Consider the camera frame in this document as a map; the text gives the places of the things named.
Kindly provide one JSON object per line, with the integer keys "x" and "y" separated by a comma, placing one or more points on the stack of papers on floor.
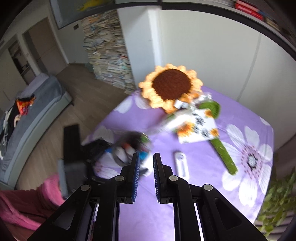
{"x": 107, "y": 54}

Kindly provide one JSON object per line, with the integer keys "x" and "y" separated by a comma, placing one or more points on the grey bed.
{"x": 45, "y": 98}

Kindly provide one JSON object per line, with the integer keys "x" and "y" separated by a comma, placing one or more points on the crochet sunflower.
{"x": 170, "y": 83}

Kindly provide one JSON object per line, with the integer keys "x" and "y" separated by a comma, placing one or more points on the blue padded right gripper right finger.
{"x": 200, "y": 213}

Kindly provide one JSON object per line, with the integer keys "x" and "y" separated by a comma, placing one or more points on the white bookshelf cabinet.
{"x": 232, "y": 52}

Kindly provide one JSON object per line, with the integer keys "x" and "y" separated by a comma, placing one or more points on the sunflower gift card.
{"x": 199, "y": 126}

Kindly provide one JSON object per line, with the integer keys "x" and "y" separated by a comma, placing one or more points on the pink sleeve forearm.
{"x": 23, "y": 211}

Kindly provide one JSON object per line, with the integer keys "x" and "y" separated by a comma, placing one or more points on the green potted plant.
{"x": 278, "y": 208}

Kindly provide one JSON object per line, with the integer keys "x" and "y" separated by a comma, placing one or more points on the red books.
{"x": 249, "y": 9}

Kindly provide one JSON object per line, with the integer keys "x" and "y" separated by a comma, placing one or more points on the white correction tape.
{"x": 182, "y": 165}

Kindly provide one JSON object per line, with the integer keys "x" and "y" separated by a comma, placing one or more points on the purple floral tablecloth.
{"x": 246, "y": 136}

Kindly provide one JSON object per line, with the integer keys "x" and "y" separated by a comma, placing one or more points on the grey felt pen holder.
{"x": 130, "y": 143}

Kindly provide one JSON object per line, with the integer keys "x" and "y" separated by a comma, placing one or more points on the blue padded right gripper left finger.
{"x": 92, "y": 211}

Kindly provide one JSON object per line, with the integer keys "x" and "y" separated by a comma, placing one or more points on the transparent ribbon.
{"x": 172, "y": 122}

